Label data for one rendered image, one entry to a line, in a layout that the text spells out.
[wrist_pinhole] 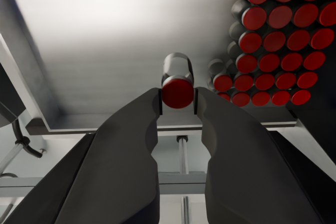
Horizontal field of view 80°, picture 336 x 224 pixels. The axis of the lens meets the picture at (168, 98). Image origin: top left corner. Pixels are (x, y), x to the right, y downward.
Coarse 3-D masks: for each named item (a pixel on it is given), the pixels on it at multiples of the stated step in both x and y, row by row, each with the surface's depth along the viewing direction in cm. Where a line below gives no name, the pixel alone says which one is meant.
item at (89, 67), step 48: (0, 0) 21; (48, 0) 22; (96, 0) 22; (144, 0) 22; (192, 0) 22; (48, 48) 25; (96, 48) 25; (144, 48) 25; (192, 48) 25; (48, 96) 28; (96, 96) 29
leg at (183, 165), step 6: (180, 138) 136; (180, 144) 132; (180, 150) 128; (186, 150) 129; (180, 156) 124; (186, 156) 124; (180, 162) 120; (186, 162) 120; (180, 168) 117; (186, 168) 117; (180, 198) 104; (186, 198) 101; (186, 204) 99; (186, 210) 96; (186, 216) 94; (186, 222) 92
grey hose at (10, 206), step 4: (8, 172) 129; (0, 176) 127; (4, 176) 128; (12, 176) 126; (16, 176) 125; (12, 204) 110; (8, 208) 108; (4, 212) 106; (8, 212) 107; (4, 216) 105; (0, 220) 103
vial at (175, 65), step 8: (168, 56) 15; (176, 56) 15; (184, 56) 15; (168, 64) 14; (176, 64) 13; (184, 64) 14; (168, 72) 13; (176, 72) 13; (184, 72) 13; (192, 80) 13
